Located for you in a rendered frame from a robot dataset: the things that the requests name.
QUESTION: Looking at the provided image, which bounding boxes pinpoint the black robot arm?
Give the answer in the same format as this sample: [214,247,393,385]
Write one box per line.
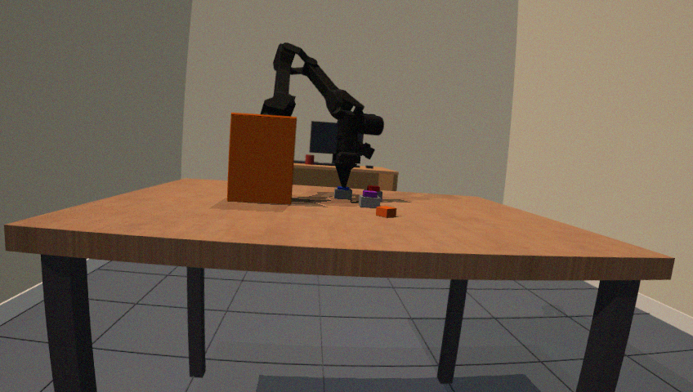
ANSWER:
[261,42,384,159]

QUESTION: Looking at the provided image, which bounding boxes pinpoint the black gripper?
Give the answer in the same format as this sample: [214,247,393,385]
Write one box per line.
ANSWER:
[333,131,360,187]

